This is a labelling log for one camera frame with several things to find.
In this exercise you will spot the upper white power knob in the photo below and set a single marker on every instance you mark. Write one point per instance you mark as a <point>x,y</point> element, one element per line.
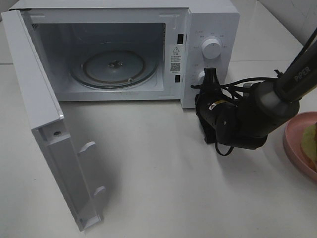
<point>211,47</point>

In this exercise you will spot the white microwave oven body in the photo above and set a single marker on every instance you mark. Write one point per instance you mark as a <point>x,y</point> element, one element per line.
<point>171,30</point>

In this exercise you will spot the pink round plate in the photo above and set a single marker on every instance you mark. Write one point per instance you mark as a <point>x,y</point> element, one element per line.
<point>292,137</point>

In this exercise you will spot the sandwich with lettuce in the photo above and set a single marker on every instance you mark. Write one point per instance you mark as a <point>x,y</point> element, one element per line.
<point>309,145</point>

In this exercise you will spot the glass microwave turntable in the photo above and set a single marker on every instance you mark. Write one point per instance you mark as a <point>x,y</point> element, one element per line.
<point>113,69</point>

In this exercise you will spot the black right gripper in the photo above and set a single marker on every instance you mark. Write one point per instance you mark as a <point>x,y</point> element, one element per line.
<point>216,112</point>

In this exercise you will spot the lower white timer knob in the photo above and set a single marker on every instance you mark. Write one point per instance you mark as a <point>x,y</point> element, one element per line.
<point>201,78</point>

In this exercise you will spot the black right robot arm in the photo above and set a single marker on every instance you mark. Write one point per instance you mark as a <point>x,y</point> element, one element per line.
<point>243,113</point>

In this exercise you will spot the white microwave door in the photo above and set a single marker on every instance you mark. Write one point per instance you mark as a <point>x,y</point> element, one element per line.
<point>47,120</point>

